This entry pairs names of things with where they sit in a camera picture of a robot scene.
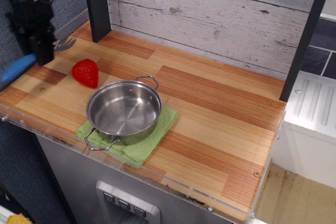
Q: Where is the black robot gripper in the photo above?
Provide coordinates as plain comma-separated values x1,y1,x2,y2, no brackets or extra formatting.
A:
6,0,55,66

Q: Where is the blue handled metal fork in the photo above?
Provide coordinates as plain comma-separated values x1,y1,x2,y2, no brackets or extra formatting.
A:
1,37,76,83

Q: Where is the red plastic strawberry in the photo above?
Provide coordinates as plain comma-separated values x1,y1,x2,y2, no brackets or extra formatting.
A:
71,59,99,89

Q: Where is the clear acrylic edge guard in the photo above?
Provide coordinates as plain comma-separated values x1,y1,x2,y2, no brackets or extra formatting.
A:
1,106,256,223

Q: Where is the stainless steel pot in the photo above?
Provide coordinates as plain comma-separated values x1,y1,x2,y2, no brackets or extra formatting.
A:
85,75,163,151

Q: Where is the green folded cloth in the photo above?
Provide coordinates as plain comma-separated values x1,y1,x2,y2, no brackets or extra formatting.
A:
76,106,178,169

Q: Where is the grey toy fridge cabinet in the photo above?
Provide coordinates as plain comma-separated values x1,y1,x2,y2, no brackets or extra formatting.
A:
35,133,237,224

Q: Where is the yellow object at corner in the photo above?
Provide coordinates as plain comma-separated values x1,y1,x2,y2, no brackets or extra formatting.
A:
6,214,32,224

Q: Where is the silver dispenser button panel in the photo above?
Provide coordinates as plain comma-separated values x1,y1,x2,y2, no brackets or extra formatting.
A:
96,180,161,223

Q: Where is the white toy sink unit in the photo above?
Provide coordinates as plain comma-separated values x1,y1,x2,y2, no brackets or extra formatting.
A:
272,71,335,188

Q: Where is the black left frame post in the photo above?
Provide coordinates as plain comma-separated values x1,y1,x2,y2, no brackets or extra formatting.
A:
86,0,111,42

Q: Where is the black frame post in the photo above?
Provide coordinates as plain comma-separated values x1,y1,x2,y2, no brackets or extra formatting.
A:
279,0,326,102
86,0,111,42

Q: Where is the black right frame post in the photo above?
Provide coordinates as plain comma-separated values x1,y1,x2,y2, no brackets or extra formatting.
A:
279,0,326,102

